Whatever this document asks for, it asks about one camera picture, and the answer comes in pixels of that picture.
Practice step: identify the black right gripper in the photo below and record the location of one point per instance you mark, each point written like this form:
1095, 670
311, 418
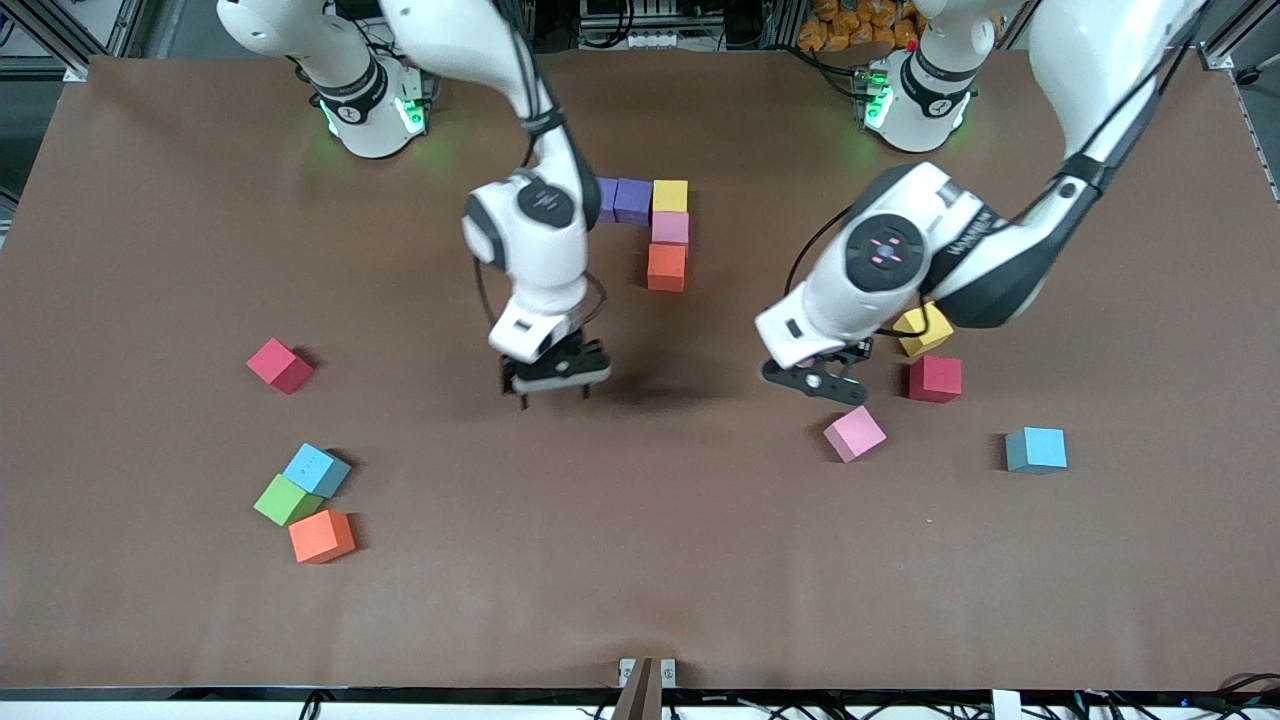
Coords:
573, 351

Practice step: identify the red foam cube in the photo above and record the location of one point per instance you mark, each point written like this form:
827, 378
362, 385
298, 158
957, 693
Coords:
278, 365
935, 378

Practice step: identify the orange foam cube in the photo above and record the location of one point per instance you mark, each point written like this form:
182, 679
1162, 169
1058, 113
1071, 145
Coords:
667, 268
322, 538

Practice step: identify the purple foam cube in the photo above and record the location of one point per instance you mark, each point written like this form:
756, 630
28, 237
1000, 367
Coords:
633, 200
608, 200

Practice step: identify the yellow foam cube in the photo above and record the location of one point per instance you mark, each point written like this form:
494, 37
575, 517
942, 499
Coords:
670, 195
925, 337

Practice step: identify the light cyan foam cube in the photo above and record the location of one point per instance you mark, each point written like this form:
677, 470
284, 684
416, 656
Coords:
317, 470

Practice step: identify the green foam cube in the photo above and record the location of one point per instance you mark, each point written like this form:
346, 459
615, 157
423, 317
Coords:
285, 502

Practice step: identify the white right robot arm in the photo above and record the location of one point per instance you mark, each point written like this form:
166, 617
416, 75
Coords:
540, 260

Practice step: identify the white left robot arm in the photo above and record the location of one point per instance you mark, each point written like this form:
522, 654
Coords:
1090, 60

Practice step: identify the brown table cover sheet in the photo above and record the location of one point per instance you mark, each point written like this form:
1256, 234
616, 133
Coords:
640, 560

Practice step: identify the blue foam cube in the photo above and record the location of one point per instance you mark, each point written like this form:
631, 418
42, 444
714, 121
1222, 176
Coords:
1035, 449

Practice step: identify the pile of orange objects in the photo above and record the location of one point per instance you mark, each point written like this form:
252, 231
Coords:
850, 25

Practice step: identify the white power strip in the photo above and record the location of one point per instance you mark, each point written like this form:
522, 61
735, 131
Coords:
655, 40

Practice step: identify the small white mounting bracket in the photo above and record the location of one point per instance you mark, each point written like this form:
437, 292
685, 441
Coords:
625, 668
668, 670

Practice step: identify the brown camera stand post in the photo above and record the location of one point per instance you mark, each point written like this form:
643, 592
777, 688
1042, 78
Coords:
640, 700

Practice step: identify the aluminium table edge rail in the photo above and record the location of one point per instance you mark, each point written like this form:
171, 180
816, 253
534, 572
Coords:
1262, 150

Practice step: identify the aluminium frame profile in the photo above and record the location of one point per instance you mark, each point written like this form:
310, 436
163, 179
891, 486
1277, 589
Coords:
125, 30
1235, 38

